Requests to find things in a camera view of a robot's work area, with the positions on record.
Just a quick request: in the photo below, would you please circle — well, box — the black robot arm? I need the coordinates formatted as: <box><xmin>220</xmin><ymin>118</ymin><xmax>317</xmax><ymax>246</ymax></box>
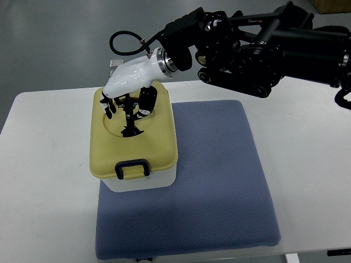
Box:
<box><xmin>152</xmin><ymin>2</ymin><xmax>350</xmax><ymax>109</ymax></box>

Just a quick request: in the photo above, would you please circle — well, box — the white storage box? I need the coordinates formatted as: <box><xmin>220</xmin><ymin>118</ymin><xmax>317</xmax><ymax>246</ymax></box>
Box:
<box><xmin>102</xmin><ymin>164</ymin><xmax>177</xmax><ymax>192</ymax></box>

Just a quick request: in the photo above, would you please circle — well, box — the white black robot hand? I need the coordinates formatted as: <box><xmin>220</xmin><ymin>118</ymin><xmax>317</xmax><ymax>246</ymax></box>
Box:
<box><xmin>100</xmin><ymin>47</ymin><xmax>178</xmax><ymax>119</ymax></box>

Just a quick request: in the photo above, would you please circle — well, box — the black table control panel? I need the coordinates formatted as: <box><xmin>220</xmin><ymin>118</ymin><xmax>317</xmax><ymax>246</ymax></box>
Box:
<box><xmin>327</xmin><ymin>248</ymin><xmax>351</xmax><ymax>256</ymax></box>

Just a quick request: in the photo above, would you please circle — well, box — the dark label tag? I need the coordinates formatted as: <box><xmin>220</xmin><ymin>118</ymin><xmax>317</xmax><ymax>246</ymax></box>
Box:
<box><xmin>135</xmin><ymin>257</ymin><xmax>153</xmax><ymax>263</ymax></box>

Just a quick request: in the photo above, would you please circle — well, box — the upper silver floor plate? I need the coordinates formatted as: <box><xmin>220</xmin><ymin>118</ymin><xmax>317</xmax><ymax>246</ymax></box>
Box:
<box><xmin>109</xmin><ymin>59</ymin><xmax>124</xmax><ymax>68</ymax></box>

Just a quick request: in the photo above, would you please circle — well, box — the yellow box lid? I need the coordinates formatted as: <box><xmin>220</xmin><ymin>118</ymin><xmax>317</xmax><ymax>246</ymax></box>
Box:
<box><xmin>89</xmin><ymin>82</ymin><xmax>178</xmax><ymax>179</ymax></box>

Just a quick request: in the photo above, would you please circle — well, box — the blue padded mat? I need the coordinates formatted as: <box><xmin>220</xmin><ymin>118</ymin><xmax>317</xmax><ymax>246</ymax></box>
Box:
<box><xmin>95</xmin><ymin>100</ymin><xmax>281</xmax><ymax>260</ymax></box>

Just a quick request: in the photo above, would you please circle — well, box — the brown cardboard box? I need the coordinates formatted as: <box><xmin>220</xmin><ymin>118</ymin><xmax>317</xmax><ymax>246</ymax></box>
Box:
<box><xmin>310</xmin><ymin>0</ymin><xmax>351</xmax><ymax>14</ymax></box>

